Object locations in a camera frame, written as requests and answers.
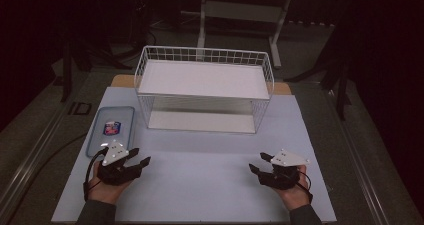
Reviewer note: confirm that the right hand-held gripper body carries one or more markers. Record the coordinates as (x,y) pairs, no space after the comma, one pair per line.
(283,171)

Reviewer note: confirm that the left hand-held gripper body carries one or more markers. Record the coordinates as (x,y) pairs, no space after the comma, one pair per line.
(115,165)

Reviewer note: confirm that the clear blue plastic tray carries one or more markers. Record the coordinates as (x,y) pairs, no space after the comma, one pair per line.
(110,131)

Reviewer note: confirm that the small red blue packet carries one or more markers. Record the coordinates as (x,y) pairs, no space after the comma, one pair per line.
(112,128)

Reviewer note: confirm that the person's right hand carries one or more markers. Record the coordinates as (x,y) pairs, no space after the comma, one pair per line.
(295,193)

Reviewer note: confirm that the person's left hand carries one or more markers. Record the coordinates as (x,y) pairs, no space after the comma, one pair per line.
(106,190)

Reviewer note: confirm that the pale blue table mat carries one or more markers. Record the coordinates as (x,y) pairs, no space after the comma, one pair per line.
(193,171)

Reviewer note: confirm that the black stand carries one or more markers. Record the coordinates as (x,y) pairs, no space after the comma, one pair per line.
(71,56)
(333,75)

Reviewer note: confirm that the white metal desk frame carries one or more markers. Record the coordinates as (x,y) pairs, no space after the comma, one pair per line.
(241,21)

